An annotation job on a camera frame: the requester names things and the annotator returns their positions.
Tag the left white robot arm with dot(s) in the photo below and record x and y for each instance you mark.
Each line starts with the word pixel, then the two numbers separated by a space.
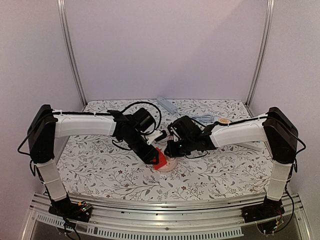
pixel 49 125

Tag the red cube socket adapter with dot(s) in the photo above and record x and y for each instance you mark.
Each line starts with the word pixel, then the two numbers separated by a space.
pixel 162 160

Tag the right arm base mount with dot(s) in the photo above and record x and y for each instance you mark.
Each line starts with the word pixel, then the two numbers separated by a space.
pixel 268 215

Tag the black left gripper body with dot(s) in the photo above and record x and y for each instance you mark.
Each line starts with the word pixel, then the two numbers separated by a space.
pixel 133 142

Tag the light blue power strip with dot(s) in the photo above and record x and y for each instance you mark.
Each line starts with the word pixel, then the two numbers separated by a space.
pixel 167 105

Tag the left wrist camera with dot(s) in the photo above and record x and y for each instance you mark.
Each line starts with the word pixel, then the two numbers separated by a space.
pixel 156 136

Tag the right aluminium corner post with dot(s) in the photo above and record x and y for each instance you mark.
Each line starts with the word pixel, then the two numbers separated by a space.
pixel 262 52

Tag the left aluminium corner post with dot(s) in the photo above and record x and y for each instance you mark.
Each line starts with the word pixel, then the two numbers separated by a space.
pixel 62 12

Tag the aluminium corner post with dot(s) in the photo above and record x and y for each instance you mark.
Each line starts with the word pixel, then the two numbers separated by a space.
pixel 262 52
pixel 62 12

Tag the aluminium front rail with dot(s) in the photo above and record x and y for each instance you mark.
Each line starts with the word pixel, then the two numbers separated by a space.
pixel 115 219

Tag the round pink power socket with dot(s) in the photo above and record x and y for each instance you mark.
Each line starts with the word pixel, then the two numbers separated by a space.
pixel 171 163

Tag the floral patterned table mat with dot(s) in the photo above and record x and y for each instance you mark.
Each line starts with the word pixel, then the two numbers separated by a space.
pixel 91 165

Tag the beige cube socket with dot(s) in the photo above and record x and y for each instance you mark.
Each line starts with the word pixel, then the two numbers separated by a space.
pixel 223 121

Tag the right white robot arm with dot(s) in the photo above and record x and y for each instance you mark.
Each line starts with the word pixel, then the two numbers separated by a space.
pixel 273 131

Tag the white power strip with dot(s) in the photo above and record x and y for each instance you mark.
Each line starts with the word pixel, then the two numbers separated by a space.
pixel 251 145

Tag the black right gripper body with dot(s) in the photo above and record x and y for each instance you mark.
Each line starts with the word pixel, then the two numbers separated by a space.
pixel 171 149

